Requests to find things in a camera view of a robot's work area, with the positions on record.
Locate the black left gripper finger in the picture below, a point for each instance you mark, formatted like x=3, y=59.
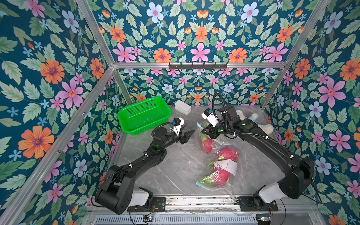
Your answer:
x=189, y=133
x=184, y=139

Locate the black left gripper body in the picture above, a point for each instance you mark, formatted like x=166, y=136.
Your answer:
x=176, y=139

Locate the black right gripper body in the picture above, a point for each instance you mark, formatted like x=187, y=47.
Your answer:
x=213, y=131

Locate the pink dragon fruit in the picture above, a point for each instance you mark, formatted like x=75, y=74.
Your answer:
x=217, y=178
x=206, y=143
x=225, y=154

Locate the green plastic basket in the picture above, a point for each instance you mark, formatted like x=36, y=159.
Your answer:
x=142, y=116

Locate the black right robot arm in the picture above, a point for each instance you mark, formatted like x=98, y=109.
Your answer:
x=298, y=171

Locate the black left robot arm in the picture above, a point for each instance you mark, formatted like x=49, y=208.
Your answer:
x=117, y=190

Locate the white rectangular box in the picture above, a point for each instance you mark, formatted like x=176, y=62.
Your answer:
x=182, y=107

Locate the white teddy bear blue shirt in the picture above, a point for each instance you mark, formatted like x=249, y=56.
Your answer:
x=266, y=128

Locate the white perforated vent strip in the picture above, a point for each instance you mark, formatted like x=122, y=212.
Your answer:
x=177, y=219

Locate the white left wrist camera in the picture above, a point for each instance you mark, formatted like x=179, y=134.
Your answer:
x=177, y=125

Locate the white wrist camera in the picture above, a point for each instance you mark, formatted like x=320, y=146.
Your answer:
x=177, y=125
x=209, y=115

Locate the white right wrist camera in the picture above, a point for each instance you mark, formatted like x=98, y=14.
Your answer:
x=209, y=115

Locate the black hook rail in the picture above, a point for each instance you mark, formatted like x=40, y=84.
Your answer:
x=201, y=65

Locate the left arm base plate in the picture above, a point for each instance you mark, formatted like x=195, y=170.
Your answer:
x=154, y=204

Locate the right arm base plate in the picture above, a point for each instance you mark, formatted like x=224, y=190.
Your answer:
x=255, y=204

